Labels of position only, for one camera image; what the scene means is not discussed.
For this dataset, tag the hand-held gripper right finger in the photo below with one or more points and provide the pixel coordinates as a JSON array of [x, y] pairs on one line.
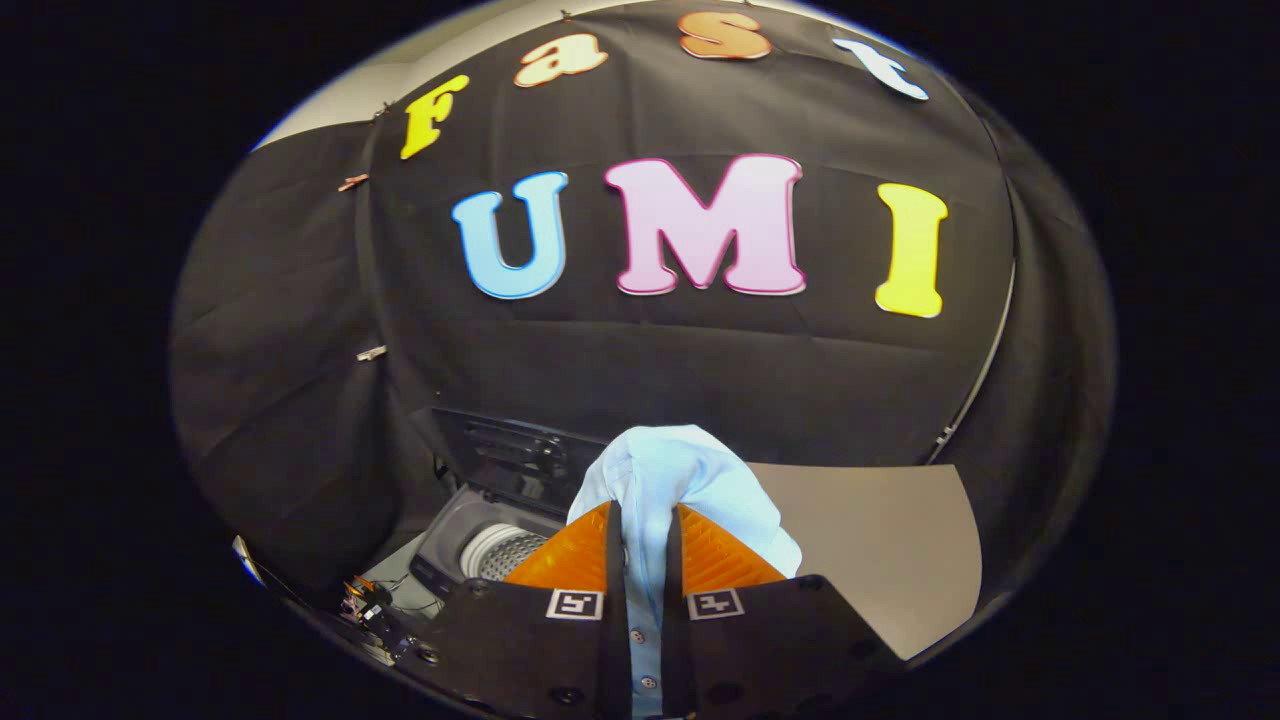
[[672, 600]]

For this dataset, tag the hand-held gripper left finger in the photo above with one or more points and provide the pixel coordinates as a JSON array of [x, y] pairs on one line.
[[614, 600]]

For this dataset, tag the light blue shirt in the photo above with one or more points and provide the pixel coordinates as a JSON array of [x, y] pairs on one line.
[[680, 480]]

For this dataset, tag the grey washing machine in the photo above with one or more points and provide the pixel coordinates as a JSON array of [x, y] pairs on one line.
[[450, 540]]

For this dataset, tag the black backdrop cloth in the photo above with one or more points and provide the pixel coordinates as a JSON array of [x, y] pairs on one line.
[[700, 370]]

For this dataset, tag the silver clip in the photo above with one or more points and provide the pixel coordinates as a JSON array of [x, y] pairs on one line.
[[371, 353]]

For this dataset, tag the red clip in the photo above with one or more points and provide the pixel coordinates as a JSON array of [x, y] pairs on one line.
[[352, 182]]

